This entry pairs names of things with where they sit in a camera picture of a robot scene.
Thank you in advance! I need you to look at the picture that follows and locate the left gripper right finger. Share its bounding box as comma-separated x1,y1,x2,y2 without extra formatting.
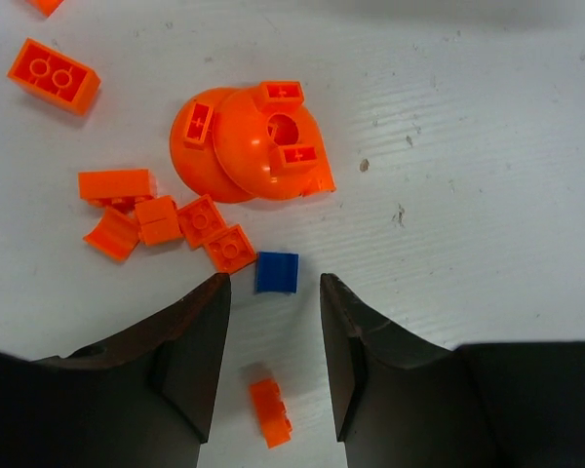
320,274,585,467

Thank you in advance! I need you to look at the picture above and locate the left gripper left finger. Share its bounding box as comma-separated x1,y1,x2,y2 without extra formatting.
0,274,231,467

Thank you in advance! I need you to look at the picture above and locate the large orange round lego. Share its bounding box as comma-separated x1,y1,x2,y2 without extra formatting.
169,81,336,204

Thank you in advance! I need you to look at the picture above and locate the orange studded lego bottom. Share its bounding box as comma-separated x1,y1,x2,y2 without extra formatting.
249,378,293,449

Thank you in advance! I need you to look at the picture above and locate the orange studded lego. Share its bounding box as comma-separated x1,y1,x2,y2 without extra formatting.
177,194,227,250
249,378,293,449

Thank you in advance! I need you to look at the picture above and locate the orange curved tile lego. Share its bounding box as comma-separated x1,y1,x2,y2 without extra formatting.
83,207,140,262

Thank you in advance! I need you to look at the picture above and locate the orange lego single middle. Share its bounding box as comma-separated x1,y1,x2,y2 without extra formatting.
204,224,257,274

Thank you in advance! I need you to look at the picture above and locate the blue arch lego piece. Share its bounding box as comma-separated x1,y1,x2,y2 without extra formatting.
254,252,299,293

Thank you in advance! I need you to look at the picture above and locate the orange lego cluster piece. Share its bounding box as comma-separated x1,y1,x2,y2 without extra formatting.
135,195,183,247

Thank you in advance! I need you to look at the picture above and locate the orange studded lego upper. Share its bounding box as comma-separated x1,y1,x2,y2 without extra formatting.
177,194,227,250

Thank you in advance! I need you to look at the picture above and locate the orange long slope lego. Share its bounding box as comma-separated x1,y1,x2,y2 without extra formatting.
78,169,157,209

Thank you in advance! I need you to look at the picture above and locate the orange lego far top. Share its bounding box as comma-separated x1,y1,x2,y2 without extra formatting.
27,0,63,17

